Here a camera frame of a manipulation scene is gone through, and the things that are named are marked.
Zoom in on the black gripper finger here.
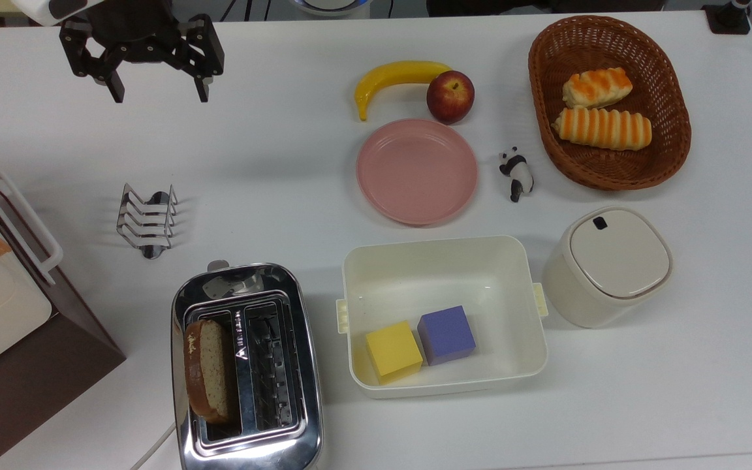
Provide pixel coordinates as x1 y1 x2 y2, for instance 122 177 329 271
167 16 225 103
59 18 125 104

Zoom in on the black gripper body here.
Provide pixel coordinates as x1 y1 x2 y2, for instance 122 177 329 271
86 0 181 63

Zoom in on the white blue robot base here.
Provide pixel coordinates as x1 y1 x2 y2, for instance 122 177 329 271
291 0 371 18

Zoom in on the chrome cream toaster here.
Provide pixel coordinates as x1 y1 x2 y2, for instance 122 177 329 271
170 260 324 470

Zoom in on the metal toast rack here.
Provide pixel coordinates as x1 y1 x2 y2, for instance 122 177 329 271
116 183 178 260

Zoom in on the yellow banana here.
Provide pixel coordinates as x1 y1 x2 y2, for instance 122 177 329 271
354 61 453 121

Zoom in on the pink plate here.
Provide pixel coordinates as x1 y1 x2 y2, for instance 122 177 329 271
356 118 479 227

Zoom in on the red apple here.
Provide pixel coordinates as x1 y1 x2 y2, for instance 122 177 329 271
426 70 475 125

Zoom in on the brown bread slice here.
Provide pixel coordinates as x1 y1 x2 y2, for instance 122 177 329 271
183 319 230 424

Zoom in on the white plastic storage bin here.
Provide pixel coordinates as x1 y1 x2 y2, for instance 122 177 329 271
336 236 549 400

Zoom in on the panda figurine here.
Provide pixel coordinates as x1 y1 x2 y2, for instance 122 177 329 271
499 147 535 203

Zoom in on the yellow cube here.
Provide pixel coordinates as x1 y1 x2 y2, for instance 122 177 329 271
366 321 424 385

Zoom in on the purple cube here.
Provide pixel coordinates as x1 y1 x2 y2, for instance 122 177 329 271
417 305 477 366

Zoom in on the short striped bread roll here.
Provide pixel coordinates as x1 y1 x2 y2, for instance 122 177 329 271
562 67 634 110

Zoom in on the long striped bread roll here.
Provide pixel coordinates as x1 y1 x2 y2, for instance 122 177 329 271
552 107 653 151

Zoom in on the white lidded trash can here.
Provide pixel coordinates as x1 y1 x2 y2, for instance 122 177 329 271
541 206 674 329

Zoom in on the brown wicker basket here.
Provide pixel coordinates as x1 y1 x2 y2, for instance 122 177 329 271
528 15 692 191

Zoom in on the white toaster power cable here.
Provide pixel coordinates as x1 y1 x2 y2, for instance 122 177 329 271
129 421 178 470

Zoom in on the black camera stand base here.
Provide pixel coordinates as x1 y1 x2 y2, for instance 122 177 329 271
702 0 752 35

